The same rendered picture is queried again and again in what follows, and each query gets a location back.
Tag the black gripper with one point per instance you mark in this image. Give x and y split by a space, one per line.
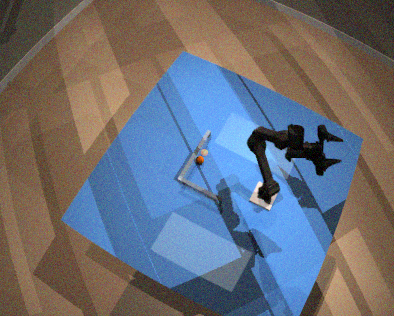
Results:
323 134

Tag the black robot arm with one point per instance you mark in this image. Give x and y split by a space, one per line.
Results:
293 139

